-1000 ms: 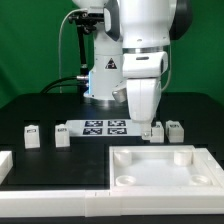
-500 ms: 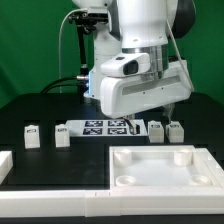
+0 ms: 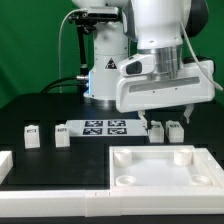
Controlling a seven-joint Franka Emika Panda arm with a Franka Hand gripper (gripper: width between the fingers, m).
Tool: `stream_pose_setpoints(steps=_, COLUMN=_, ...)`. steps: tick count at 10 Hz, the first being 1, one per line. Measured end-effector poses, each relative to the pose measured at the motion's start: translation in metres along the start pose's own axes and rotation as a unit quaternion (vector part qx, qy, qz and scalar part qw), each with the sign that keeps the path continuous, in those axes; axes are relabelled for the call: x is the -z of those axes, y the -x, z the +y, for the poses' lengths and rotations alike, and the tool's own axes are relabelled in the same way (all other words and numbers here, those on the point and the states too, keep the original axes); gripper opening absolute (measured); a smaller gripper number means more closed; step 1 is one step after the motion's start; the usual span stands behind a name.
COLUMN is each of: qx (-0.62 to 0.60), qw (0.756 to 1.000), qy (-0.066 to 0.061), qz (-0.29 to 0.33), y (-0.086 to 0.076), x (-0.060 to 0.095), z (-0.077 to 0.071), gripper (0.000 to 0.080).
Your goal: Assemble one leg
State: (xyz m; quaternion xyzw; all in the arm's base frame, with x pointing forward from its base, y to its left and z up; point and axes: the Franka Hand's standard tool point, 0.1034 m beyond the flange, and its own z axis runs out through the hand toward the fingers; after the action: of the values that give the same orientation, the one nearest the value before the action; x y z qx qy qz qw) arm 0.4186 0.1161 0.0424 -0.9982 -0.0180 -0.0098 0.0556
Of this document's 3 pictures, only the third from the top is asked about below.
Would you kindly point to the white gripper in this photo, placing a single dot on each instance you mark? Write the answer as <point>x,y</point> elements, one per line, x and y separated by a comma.
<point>137,92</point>

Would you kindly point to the white square tabletop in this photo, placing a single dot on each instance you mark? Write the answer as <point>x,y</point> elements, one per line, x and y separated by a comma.
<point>162,166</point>

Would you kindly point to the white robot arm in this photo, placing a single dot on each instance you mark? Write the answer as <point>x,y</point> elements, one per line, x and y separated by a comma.
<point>156,27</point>

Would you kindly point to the white U-shaped obstacle fence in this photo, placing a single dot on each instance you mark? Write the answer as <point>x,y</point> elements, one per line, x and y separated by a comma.
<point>115,201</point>

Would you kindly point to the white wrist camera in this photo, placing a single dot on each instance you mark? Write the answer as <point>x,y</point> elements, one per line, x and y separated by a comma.
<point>138,64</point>

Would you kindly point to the white fiducial marker base plate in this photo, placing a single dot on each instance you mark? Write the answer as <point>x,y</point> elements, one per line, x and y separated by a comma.
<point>103,128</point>

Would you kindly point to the black camera on stand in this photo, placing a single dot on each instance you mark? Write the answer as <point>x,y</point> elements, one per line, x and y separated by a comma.
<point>87,18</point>

